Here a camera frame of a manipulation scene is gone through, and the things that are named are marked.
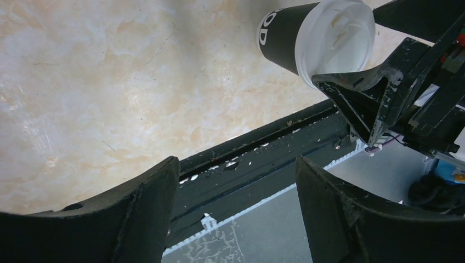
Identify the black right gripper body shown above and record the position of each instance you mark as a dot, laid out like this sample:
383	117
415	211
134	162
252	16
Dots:
435	120

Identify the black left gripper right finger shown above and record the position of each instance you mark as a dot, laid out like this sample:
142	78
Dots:
345	223

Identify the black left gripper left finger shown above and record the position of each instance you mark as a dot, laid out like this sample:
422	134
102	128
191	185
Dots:
128	223

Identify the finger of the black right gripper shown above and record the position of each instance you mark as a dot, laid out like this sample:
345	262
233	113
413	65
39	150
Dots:
425	19
372	101

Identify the white plastic cup lid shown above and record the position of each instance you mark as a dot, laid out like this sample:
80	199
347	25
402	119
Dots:
335	37

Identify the black paper coffee cup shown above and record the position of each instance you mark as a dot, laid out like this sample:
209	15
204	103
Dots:
277	33

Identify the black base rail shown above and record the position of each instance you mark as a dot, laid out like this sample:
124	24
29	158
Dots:
226	179

